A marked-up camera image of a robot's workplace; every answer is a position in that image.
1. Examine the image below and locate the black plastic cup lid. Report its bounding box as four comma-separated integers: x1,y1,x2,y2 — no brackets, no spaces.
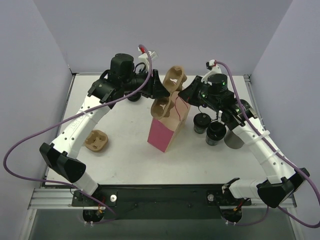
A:
193,112,212,128

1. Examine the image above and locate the black paper coffee cup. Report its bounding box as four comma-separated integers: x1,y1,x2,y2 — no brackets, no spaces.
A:
193,113,212,134

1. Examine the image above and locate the pink cream paper bag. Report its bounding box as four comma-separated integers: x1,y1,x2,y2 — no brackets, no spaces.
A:
147,91,191,153

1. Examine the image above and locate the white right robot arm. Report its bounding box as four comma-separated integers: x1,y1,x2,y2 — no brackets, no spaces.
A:
178,73,305,208

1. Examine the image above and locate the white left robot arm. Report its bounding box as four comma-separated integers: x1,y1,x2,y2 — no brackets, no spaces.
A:
39,53,170,206

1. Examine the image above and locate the stack of black cup lids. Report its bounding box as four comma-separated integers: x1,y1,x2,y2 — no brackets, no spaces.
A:
127,94,141,102

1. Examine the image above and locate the grey cylindrical utensil holder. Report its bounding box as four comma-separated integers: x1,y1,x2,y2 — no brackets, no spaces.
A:
223,129,244,150

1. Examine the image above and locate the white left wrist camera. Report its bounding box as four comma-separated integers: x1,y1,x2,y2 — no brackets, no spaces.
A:
138,44,158,71

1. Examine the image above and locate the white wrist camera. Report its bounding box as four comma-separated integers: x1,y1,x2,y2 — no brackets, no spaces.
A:
201,59,222,84
138,44,158,71

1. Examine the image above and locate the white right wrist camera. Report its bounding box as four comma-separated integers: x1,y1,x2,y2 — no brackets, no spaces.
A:
201,59,222,84

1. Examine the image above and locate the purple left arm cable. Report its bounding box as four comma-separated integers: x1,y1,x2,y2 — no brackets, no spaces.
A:
2,44,154,223

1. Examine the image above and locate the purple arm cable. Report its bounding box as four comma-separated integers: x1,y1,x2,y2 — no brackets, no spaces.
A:
214,60,320,228
2,44,154,223

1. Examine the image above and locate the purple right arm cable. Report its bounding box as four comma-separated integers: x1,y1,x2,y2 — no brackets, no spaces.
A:
214,60,320,228

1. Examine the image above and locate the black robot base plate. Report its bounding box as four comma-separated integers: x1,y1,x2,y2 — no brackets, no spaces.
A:
71,184,252,222

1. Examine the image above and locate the aluminium frame rail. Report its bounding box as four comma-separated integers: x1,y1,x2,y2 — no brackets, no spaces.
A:
28,188,297,210

